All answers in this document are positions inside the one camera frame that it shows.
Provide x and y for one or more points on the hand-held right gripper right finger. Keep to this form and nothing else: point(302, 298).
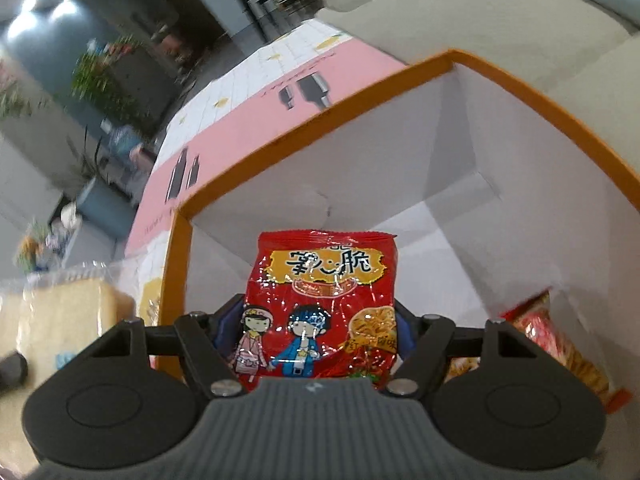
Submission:
point(406, 334)

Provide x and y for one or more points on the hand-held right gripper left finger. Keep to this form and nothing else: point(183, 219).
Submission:
point(227, 327)

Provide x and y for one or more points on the red cartoon snack packet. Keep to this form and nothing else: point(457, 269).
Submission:
point(320, 300)

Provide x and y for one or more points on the orange box with white inside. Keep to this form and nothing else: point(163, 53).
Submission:
point(450, 160)

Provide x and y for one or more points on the clear bag of sliced bread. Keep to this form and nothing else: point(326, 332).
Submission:
point(60, 320)

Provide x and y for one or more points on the grey blue bin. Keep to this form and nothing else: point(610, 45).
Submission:
point(102, 207)

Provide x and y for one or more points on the small pink object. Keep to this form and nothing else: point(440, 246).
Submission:
point(140, 156)

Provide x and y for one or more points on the flowering potted plant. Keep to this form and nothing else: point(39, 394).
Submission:
point(42, 250)

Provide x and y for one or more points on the blue water jug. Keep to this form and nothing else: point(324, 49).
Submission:
point(122, 141)

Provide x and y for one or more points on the pink white printed tablecloth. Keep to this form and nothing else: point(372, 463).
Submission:
point(250, 110)

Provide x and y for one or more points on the dark round object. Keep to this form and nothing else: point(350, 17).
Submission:
point(11, 369)

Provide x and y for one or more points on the green potted plant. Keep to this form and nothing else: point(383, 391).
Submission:
point(105, 77)

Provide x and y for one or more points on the beige sofa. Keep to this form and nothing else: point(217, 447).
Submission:
point(450, 20)

